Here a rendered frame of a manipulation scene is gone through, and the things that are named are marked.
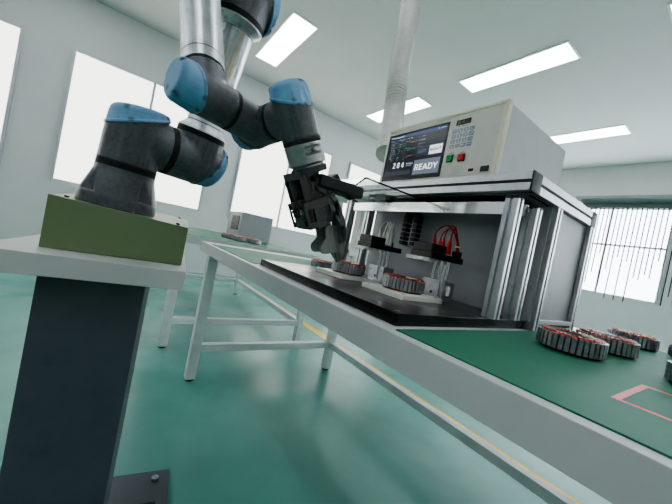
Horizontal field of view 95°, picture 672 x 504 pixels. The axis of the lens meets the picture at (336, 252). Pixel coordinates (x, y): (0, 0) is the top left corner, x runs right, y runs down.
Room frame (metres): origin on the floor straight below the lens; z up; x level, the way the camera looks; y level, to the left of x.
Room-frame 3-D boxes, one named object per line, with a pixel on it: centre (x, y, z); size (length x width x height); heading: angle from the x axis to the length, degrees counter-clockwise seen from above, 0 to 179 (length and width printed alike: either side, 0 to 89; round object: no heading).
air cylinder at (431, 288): (0.89, -0.31, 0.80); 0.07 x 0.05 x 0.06; 35
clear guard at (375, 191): (1.01, -0.06, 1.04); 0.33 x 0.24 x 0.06; 125
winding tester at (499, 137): (1.08, -0.39, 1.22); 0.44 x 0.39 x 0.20; 35
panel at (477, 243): (1.05, -0.33, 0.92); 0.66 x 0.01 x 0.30; 35
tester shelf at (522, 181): (1.09, -0.38, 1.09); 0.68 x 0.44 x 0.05; 35
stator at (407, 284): (0.81, -0.19, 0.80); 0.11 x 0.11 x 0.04
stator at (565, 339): (0.61, -0.49, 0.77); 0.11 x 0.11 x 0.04
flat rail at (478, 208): (0.97, -0.20, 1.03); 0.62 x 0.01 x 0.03; 35
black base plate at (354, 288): (0.92, -0.13, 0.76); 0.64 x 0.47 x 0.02; 35
